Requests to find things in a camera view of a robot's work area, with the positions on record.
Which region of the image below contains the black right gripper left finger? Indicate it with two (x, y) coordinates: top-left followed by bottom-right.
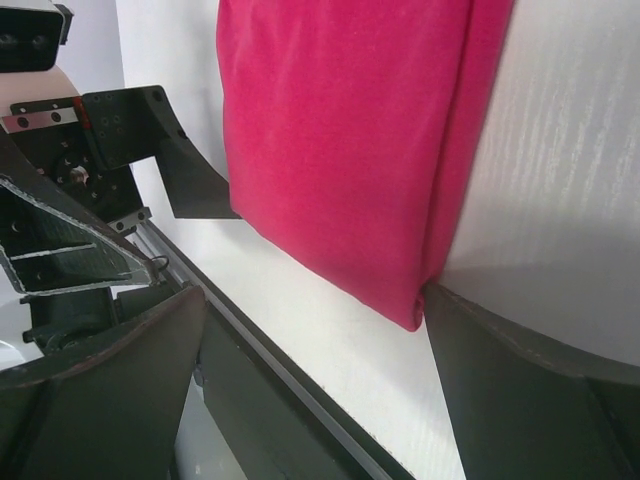
(1, 287), (207, 479)

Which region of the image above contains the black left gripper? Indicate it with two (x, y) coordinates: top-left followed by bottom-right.
(1, 88), (240, 346)

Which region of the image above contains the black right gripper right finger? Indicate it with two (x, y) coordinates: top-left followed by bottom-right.
(424, 284), (639, 479)

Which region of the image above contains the pink t shirt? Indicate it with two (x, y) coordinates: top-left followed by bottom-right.
(216, 0), (513, 331)

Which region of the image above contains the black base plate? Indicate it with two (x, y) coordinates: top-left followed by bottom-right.
(137, 222), (411, 479)

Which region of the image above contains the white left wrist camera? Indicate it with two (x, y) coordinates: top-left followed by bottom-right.
(0, 1), (74, 73)

